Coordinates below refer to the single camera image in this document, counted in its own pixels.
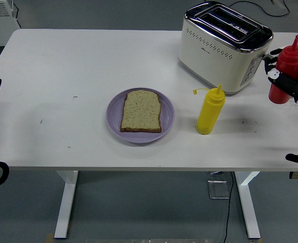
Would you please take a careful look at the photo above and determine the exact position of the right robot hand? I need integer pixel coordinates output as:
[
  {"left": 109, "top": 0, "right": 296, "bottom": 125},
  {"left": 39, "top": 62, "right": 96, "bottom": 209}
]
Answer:
[{"left": 264, "top": 48, "right": 298, "bottom": 118}]

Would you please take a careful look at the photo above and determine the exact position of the red squeeze bottle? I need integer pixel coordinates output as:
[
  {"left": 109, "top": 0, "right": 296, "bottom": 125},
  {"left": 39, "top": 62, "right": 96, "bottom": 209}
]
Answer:
[{"left": 269, "top": 22, "right": 298, "bottom": 104}]

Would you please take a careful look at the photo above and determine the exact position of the slice of bread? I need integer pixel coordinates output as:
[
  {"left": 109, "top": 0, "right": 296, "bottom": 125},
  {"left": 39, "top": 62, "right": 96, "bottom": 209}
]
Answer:
[{"left": 120, "top": 90, "right": 163, "bottom": 133}]

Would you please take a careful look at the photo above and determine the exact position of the cream and chrome toaster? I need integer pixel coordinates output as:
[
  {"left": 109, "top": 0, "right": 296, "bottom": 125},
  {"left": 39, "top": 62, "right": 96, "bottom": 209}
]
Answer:
[{"left": 178, "top": 1, "right": 275, "bottom": 96}]

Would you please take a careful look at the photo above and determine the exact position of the yellow squeeze bottle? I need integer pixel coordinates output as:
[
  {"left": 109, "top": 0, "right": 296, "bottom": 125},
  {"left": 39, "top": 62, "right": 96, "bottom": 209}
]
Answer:
[{"left": 193, "top": 84, "right": 226, "bottom": 135}]

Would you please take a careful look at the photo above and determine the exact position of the white table leg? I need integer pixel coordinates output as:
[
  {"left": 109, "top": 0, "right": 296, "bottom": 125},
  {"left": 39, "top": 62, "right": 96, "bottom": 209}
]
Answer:
[
  {"left": 54, "top": 171, "right": 79, "bottom": 239},
  {"left": 235, "top": 171, "right": 261, "bottom": 239}
]

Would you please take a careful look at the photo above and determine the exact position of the metal floor socket plate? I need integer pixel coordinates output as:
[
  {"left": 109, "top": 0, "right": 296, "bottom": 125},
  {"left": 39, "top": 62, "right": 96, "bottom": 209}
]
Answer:
[{"left": 207, "top": 180, "right": 230, "bottom": 200}]

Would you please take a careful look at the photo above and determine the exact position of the purple round plate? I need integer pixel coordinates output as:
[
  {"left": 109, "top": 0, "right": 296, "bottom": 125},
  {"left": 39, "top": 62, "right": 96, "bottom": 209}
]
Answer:
[{"left": 106, "top": 87, "right": 175, "bottom": 144}]

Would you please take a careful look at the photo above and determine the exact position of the black power cord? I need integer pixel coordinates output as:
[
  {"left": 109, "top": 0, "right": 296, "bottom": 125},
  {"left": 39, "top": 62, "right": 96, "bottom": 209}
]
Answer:
[{"left": 229, "top": 0, "right": 290, "bottom": 17}]

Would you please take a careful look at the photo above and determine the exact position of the black appliance cable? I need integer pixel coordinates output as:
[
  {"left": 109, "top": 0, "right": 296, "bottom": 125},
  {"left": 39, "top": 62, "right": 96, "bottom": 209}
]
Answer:
[{"left": 12, "top": 0, "right": 22, "bottom": 29}]

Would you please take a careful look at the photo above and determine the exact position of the thin black floor cable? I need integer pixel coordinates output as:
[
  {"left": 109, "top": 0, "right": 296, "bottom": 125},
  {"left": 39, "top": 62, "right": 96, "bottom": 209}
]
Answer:
[{"left": 223, "top": 172, "right": 235, "bottom": 243}]

